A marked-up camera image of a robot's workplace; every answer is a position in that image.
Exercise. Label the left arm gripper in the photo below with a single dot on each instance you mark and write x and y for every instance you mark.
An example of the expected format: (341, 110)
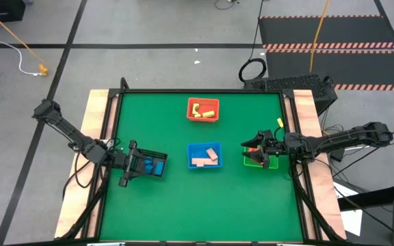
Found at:
(130, 162)

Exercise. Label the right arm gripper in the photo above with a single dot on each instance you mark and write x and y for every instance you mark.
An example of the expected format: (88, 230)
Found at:
(274, 144)

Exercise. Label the red arch block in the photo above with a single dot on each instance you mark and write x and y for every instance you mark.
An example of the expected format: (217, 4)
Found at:
(252, 149)

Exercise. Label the long blue block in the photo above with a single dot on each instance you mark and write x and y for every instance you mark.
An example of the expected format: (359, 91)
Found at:
(159, 167)

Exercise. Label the long wooden block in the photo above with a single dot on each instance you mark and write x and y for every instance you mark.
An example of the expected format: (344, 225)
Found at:
(200, 161)

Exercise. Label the yellow cylinder block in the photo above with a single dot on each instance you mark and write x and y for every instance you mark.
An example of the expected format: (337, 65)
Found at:
(208, 114)

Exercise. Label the yellow arch block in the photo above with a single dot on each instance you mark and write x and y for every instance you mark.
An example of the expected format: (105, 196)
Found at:
(194, 108)

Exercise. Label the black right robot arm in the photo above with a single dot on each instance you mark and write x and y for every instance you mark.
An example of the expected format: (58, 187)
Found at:
(340, 138)

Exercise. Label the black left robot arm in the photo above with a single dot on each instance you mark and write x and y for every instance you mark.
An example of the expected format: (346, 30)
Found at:
(74, 136)

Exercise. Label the black plastic basket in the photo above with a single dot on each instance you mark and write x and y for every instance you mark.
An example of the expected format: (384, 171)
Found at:
(156, 155)

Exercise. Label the green plastic basket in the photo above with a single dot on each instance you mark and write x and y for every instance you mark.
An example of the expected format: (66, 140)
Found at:
(274, 163)

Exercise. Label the green table mat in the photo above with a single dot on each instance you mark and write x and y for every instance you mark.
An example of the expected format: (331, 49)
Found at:
(169, 205)

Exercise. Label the blue plastic basket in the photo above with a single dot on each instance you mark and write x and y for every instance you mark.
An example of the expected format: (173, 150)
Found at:
(197, 150)

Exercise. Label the red plastic basket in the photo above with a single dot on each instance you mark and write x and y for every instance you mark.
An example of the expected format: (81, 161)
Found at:
(214, 104)

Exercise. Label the black perforated computer case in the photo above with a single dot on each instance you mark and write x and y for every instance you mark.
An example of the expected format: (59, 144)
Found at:
(292, 82)

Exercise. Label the white paper sheet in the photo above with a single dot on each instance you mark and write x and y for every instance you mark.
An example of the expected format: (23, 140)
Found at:
(352, 222)

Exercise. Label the black beam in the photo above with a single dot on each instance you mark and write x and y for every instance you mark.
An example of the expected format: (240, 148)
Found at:
(375, 198)

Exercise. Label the yellow plug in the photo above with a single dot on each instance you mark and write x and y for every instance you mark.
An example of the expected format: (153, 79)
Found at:
(43, 70)

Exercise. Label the black hazard-striped floor mat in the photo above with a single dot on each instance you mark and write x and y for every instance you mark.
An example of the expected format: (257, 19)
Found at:
(354, 30)

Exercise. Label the black table frame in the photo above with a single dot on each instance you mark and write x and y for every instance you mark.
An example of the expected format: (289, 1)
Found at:
(200, 91)

